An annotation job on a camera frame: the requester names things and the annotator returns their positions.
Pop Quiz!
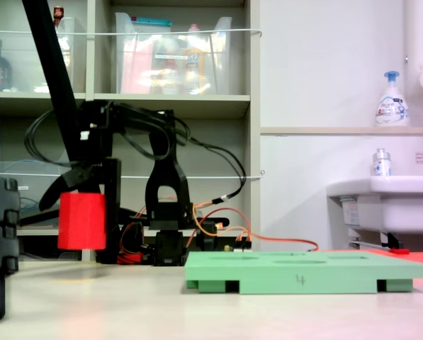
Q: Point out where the long black cable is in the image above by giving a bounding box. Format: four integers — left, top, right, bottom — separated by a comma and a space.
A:
171, 118, 248, 206

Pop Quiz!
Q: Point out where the narrow clear storage bin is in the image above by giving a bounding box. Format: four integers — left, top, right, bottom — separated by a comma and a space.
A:
0, 16, 78, 94

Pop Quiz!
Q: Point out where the beige shelf unit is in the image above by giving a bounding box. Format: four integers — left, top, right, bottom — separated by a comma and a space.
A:
0, 0, 261, 256

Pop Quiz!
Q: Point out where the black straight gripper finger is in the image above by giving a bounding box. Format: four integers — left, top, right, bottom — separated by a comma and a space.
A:
103, 166, 123, 264

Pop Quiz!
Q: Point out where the large clear storage bin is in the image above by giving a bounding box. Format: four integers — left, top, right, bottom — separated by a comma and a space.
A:
114, 12, 233, 96

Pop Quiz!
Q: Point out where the orange wire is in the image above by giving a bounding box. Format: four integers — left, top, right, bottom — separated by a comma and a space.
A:
191, 196, 320, 253

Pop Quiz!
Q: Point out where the white sink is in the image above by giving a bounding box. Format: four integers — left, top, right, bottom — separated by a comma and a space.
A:
326, 175, 423, 234

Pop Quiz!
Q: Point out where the red octagonal pillar block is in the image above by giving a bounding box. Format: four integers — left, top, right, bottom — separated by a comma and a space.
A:
57, 192, 108, 251

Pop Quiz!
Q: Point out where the circuit board with wires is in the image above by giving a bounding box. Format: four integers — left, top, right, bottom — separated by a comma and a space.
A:
222, 243, 253, 254

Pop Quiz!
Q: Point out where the clear tray with blue cables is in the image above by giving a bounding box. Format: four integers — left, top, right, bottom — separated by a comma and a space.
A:
0, 148, 83, 226

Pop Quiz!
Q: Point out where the white blue soap pump bottle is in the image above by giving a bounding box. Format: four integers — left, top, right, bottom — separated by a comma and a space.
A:
375, 70, 410, 128

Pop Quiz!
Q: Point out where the white cord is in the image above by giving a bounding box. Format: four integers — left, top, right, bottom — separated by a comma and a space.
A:
0, 169, 266, 180
0, 28, 264, 38

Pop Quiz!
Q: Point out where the orange label detergent bottle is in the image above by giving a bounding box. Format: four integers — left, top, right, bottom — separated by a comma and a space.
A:
181, 23, 208, 95

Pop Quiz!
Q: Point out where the metal sink bracket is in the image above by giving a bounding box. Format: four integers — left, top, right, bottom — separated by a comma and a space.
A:
348, 228, 402, 251

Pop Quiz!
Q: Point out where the teal edged zip bag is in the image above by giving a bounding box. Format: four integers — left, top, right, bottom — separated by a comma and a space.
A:
131, 16, 173, 35

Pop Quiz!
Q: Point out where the pink refill pouch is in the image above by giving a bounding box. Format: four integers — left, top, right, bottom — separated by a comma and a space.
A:
120, 38, 154, 95

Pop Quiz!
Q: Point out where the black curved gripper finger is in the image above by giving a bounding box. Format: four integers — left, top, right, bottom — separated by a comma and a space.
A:
38, 161, 104, 213

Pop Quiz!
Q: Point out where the dark glass bottle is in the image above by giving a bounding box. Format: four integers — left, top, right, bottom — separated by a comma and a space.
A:
0, 38, 13, 92

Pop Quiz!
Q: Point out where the thin black motor cable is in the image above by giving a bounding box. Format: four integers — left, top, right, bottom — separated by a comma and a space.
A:
23, 109, 81, 168

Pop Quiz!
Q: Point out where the small clear sanitizer bottle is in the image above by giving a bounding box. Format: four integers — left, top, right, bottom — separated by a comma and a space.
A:
371, 147, 393, 177

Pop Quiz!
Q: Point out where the green shape sorter board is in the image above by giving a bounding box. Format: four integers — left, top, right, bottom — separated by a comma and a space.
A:
184, 250, 423, 295

